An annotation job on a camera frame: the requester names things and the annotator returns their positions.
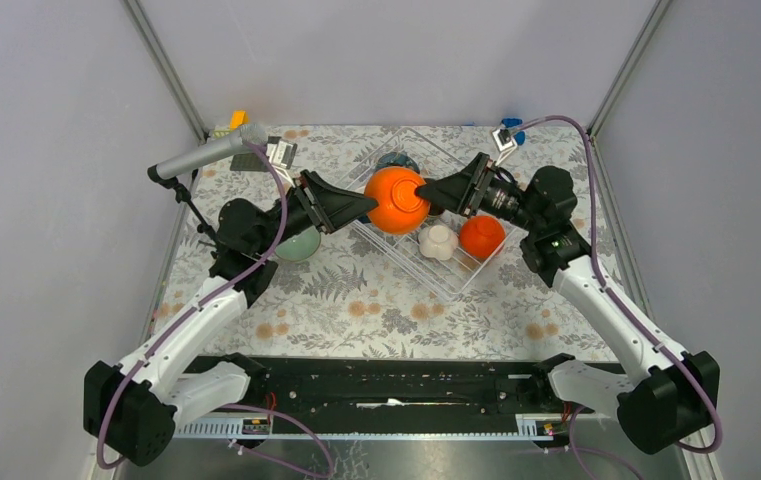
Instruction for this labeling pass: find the white flower-shaped bowl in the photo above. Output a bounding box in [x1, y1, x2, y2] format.
[418, 224, 459, 261]

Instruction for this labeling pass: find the white wire dish rack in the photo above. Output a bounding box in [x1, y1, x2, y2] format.
[342, 127, 518, 301]

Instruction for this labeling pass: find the purple cable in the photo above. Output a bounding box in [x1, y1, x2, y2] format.
[505, 115, 726, 480]
[95, 142, 335, 478]

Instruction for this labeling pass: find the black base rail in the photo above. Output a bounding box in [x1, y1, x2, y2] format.
[187, 354, 597, 437]

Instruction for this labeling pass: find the dark blue floral bowl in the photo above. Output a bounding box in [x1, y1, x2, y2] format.
[375, 151, 420, 174]

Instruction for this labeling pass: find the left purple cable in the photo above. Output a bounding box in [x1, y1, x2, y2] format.
[95, 142, 335, 478]

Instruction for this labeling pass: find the orange bowl white inside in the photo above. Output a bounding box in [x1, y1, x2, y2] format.
[364, 166, 430, 235]

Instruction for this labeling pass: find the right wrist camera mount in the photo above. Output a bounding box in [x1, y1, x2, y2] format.
[491, 127, 518, 154]

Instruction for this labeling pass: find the silver microphone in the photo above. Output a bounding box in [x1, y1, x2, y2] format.
[147, 123, 268, 184]

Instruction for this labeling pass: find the grey lego baseplate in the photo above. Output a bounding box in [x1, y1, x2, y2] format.
[229, 136, 281, 172]

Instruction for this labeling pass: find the floral table mat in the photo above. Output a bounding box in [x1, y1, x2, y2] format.
[147, 123, 616, 362]

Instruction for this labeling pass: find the celadon green ceramic bowl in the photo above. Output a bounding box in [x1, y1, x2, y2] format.
[275, 227, 322, 263]

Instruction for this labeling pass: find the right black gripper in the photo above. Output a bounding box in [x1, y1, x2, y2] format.
[415, 152, 542, 234]

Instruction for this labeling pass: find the yellow toy brick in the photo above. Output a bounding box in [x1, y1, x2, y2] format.
[229, 110, 248, 131]

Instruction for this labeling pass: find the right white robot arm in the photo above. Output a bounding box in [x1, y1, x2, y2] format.
[415, 154, 720, 454]

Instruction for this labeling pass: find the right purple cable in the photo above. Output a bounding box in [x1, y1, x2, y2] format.
[505, 115, 726, 480]

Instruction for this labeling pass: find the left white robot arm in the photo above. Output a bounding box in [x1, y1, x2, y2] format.
[83, 170, 378, 466]

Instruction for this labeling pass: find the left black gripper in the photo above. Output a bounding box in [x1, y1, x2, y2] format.
[255, 170, 379, 256]

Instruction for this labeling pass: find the blue toy brick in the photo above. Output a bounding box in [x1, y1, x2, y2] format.
[501, 117, 526, 146]

